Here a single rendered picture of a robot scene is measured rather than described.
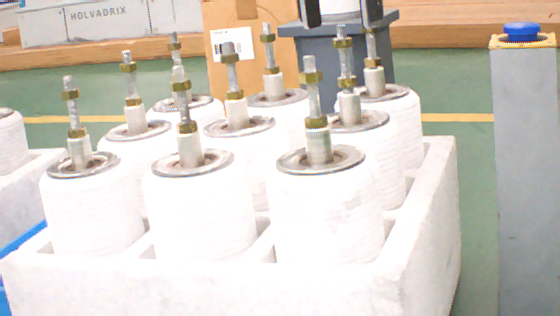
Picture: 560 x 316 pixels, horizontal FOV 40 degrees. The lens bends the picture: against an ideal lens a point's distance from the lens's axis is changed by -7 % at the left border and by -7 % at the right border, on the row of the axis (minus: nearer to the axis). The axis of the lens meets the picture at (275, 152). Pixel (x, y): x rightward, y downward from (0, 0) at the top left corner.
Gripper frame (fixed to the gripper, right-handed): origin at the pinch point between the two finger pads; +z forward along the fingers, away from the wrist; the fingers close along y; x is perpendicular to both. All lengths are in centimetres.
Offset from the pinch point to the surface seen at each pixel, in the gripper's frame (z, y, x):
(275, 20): 12, 74, -77
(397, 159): 14.2, -4.4, -0.6
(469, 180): 36, 15, -52
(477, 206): 36, 8, -42
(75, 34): 23, 236, -136
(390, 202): 18.0, -4.4, 1.2
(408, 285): 20.1, -13.1, 12.5
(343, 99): 8.2, 0.1, 1.0
